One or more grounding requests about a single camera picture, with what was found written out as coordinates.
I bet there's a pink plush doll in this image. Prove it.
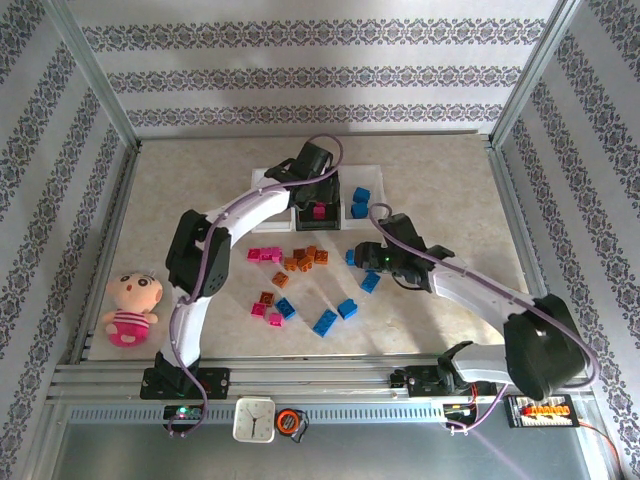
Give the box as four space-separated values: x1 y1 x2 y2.
101 269 165 350

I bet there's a grey slotted cable duct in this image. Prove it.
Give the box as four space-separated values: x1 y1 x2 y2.
67 403 509 425

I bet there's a black plastic bin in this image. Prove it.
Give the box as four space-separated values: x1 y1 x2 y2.
293 167 344 232

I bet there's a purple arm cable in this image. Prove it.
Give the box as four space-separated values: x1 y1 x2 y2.
367 202 601 436
167 133 346 439

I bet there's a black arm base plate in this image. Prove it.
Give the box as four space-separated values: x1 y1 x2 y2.
390 365 501 399
139 367 231 401

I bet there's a controller board with green light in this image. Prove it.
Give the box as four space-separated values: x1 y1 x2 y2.
163 404 204 426

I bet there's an aluminium frame post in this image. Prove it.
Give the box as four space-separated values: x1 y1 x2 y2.
42 0 142 149
487 0 594 149

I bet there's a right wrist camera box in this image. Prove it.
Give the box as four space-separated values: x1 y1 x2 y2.
378 212 429 251

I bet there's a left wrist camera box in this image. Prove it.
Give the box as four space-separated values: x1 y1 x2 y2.
297 141 335 174

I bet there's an aluminium wall rail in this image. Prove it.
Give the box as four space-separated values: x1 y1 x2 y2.
137 130 494 143

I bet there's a grey metal sheet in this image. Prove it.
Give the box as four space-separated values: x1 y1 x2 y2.
49 422 609 480

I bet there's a white square clock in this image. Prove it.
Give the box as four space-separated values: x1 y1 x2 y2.
232 396 277 444

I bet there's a red wire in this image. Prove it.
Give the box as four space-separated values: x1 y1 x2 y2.
579 422 624 474

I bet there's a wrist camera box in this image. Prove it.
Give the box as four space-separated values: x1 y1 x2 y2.
378 212 429 251
297 141 335 174

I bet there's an orange black tape measure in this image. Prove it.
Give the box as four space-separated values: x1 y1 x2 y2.
276 407 310 444

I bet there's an aluminium side rail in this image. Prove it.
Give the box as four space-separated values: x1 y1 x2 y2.
487 142 551 301
67 142 144 364

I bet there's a black power distribution board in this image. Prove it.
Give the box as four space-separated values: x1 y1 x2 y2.
506 393 581 430

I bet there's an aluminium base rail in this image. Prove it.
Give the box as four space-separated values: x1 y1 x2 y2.
47 355 599 407

